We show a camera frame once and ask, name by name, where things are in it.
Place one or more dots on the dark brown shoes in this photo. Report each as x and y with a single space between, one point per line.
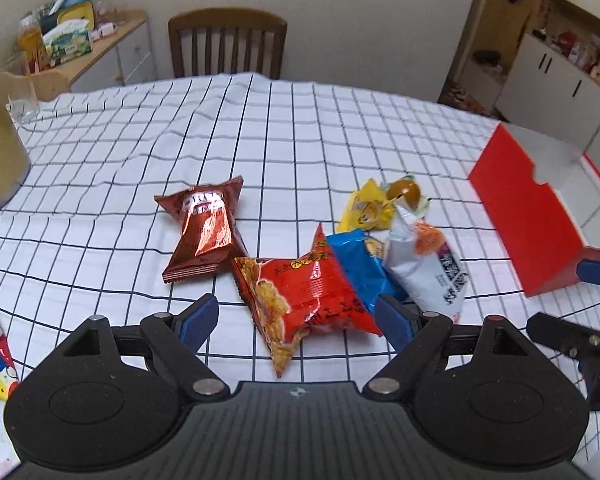
487 56

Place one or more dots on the assorted shelf ornaments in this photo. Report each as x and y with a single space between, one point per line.
580 52

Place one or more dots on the clear drinking glass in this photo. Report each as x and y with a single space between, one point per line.
22 105

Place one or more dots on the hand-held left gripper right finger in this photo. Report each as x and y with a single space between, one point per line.
392 322

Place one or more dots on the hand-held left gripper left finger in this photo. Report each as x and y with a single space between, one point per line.
200 320

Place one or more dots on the red and white cardboard box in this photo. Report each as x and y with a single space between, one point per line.
525 215

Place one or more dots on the white and grey snack packet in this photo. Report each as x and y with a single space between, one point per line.
430 270

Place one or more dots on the green tissue pack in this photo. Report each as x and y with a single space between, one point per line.
67 42

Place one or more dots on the bottle with orange liquid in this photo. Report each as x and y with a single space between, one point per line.
32 45

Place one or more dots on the brown foil snack packet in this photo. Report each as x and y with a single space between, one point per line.
205 230

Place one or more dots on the red snack packet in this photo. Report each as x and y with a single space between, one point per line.
310 290

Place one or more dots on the brown wooden chair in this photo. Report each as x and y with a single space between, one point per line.
227 27

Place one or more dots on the yellow tin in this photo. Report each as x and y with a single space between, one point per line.
77 12

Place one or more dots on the blue snack packet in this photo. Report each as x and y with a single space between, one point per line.
360 270

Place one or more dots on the yellow candy packet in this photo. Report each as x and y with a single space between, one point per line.
365 210

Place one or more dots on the light wooden sideboard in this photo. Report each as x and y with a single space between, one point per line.
115 60

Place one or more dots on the round brown wrapped candy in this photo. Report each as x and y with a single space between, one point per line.
404 191

